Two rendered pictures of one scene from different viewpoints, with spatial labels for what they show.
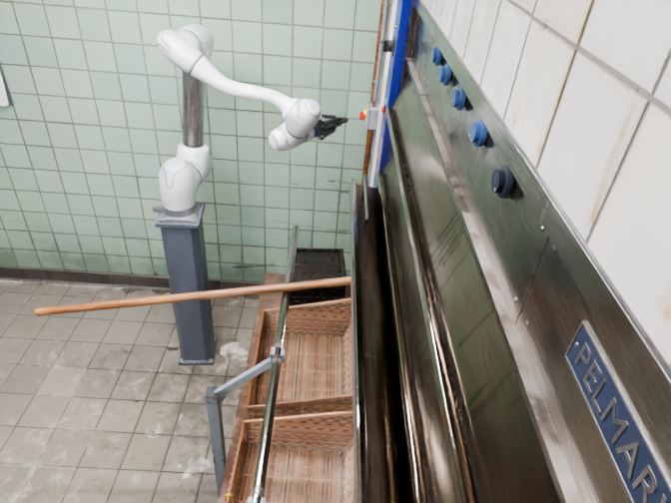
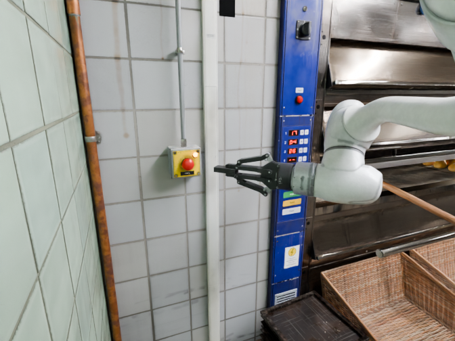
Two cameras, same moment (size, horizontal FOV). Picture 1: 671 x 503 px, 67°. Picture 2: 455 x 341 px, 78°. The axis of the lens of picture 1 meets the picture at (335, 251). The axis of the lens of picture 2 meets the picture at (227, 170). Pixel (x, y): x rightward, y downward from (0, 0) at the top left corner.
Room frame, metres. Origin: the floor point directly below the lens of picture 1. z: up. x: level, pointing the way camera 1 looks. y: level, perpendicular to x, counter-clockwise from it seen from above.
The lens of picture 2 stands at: (2.56, 0.80, 1.68)
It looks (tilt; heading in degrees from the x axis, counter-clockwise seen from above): 15 degrees down; 251
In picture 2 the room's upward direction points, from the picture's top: straight up
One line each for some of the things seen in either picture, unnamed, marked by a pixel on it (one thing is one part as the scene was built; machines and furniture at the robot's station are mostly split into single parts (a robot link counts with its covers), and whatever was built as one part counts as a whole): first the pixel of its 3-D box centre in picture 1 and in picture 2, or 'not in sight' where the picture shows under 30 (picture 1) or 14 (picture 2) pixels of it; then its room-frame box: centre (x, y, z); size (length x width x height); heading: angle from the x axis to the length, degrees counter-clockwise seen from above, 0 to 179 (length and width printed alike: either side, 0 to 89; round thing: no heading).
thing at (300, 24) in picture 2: (389, 39); (307, 21); (1.94, -0.13, 1.92); 0.06 x 0.04 x 0.11; 2
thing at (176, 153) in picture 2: (372, 116); (184, 161); (2.39, -0.12, 1.46); 0.10 x 0.07 x 0.10; 2
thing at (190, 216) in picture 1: (176, 208); not in sight; (2.08, 0.80, 1.03); 0.22 x 0.18 x 0.06; 97
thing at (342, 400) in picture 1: (311, 358); (401, 313); (1.47, 0.07, 0.72); 0.56 x 0.49 x 0.28; 3
